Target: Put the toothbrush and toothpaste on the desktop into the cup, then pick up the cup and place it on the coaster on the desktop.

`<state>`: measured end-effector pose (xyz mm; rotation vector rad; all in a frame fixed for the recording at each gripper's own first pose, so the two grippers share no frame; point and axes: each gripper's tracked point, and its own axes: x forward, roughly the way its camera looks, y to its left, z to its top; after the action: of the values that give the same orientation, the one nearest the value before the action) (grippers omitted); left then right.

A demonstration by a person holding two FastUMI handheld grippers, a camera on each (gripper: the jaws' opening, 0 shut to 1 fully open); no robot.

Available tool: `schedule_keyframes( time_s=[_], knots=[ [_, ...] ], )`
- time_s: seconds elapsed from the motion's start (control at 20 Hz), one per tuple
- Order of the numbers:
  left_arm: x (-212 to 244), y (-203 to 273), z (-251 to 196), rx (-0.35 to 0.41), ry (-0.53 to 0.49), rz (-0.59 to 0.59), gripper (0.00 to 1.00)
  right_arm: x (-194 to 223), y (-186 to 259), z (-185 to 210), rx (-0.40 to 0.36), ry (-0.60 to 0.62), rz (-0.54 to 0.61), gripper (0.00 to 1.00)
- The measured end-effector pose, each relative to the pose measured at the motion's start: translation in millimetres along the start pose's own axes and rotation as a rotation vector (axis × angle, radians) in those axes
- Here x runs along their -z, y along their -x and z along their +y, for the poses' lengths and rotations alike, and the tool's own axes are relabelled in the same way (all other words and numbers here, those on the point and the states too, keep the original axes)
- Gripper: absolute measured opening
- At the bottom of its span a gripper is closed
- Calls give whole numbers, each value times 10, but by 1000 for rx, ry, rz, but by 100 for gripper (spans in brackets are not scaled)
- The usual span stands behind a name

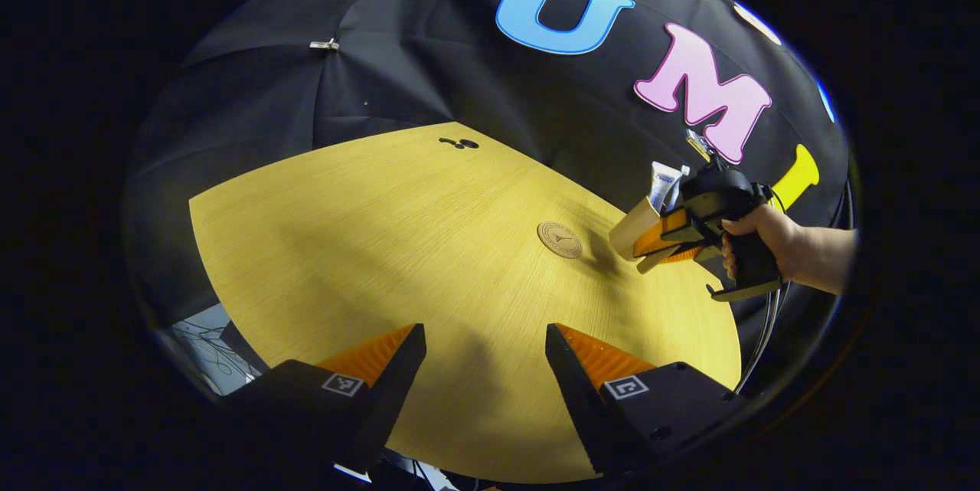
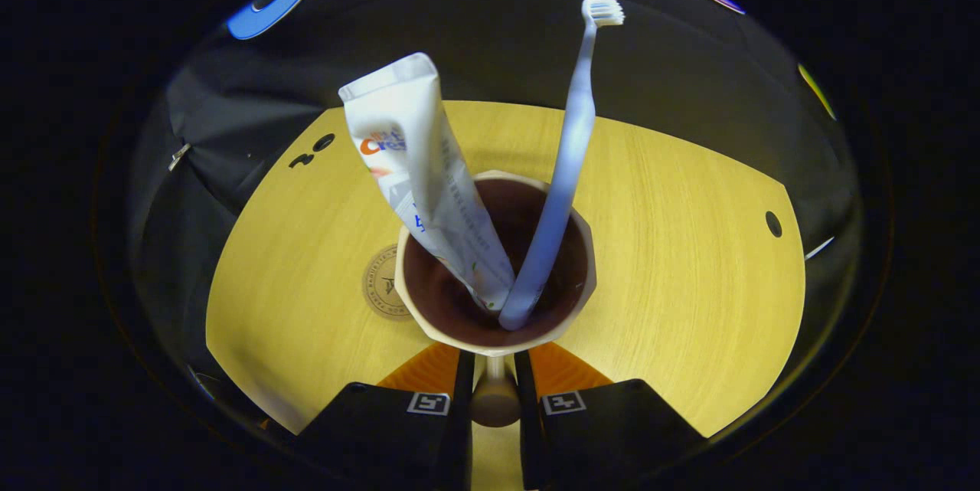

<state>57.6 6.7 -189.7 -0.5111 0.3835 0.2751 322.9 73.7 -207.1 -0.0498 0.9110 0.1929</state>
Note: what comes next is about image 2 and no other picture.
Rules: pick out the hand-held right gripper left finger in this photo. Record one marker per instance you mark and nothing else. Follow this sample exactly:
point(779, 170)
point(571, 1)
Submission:
point(383, 437)

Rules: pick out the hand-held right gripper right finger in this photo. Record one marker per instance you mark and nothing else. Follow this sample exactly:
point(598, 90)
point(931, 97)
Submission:
point(612, 437)

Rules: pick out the beige cup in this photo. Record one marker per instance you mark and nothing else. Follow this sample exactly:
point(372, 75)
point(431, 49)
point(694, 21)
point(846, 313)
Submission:
point(459, 322)

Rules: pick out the round brown coaster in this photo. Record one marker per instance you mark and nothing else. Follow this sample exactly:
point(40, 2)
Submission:
point(379, 284)

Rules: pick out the white toothpaste tube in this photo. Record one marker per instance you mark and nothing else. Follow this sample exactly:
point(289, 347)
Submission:
point(413, 139)

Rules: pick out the white toothbrush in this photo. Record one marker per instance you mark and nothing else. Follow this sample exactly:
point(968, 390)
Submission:
point(574, 139)

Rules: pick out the wooden desktop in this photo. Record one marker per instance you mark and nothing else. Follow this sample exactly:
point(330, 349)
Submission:
point(689, 261)

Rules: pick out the white strip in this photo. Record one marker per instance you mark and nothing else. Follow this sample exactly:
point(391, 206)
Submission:
point(818, 248)

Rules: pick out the silver clip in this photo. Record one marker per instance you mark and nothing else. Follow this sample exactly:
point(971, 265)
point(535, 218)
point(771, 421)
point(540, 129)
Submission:
point(178, 156)

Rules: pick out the black backdrop cloth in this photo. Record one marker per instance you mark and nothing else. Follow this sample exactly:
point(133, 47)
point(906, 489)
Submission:
point(498, 39)

